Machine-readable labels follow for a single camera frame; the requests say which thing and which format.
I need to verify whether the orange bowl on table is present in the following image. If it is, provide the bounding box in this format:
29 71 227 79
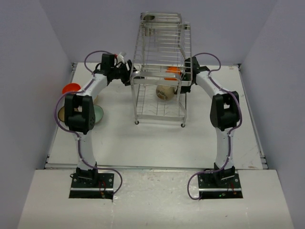
62 83 81 94

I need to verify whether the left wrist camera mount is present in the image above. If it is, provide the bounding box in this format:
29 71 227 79
116 52 126 64

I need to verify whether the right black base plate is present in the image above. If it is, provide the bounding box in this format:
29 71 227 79
197 171 243 199

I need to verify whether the green bowl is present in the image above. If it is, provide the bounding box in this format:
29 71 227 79
94 104 104 124

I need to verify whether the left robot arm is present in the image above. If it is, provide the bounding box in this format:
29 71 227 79
64 52 133 187

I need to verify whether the metal two-tier dish rack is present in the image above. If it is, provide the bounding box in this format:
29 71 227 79
130 12 192 127

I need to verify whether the cream beige bowl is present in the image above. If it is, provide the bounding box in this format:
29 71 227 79
93 95 100 104

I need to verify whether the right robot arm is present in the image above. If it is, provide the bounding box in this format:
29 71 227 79
184 57 241 187

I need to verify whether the metal utensil cup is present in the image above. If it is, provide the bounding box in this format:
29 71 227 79
142 14 155 37

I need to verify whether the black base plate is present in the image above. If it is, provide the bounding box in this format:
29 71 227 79
69 173 114 200
197 171 243 199

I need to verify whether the orange bowl in rack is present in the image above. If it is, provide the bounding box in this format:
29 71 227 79
164 67 182 81

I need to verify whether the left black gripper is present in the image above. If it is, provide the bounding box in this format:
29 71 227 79
111 60 144 86

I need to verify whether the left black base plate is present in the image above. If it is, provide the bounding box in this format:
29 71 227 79
69 173 114 200

